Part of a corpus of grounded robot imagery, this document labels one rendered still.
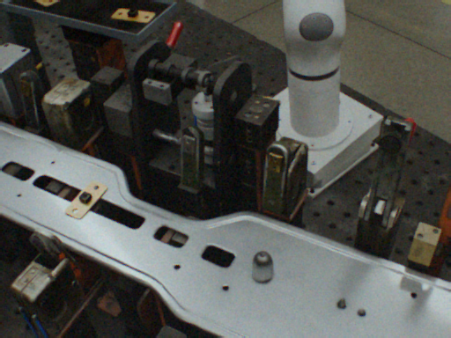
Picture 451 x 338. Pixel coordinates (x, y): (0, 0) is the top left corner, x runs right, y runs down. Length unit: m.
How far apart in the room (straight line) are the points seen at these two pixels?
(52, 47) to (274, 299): 1.42
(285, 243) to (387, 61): 2.30
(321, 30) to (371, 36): 2.23
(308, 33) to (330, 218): 0.45
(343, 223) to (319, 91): 0.30
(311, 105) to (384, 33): 2.10
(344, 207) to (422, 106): 1.54
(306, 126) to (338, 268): 0.54
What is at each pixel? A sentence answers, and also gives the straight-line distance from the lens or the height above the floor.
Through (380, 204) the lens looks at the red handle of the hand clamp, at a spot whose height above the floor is 1.07.
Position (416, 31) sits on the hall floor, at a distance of 3.41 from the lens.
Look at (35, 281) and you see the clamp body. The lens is 0.86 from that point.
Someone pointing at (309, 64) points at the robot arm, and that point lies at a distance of 1.21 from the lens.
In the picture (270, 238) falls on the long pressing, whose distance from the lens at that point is 0.90.
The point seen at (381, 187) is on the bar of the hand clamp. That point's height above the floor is 1.11.
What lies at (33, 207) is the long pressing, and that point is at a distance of 1.02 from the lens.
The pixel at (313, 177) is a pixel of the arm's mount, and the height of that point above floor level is 0.77.
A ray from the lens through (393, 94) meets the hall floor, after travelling 2.87.
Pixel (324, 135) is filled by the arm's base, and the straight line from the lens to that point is 1.36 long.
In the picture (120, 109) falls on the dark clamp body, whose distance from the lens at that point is 1.04.
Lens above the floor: 1.70
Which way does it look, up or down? 44 degrees down
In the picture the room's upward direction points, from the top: 4 degrees counter-clockwise
